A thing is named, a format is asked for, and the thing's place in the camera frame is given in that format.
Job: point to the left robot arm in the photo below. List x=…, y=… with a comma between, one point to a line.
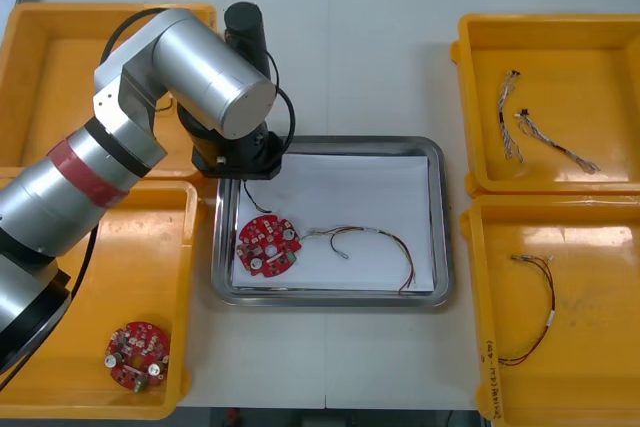
x=210, y=72

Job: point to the white paper sheet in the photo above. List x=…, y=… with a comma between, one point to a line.
x=360, y=187

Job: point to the round red circuit board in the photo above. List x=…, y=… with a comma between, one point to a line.
x=135, y=342
x=260, y=237

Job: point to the yellow-orange plastic bin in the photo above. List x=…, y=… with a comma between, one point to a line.
x=600, y=357
x=50, y=72
x=575, y=72
x=140, y=257

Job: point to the steel tray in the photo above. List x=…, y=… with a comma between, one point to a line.
x=445, y=227

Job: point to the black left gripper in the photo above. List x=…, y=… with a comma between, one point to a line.
x=245, y=162

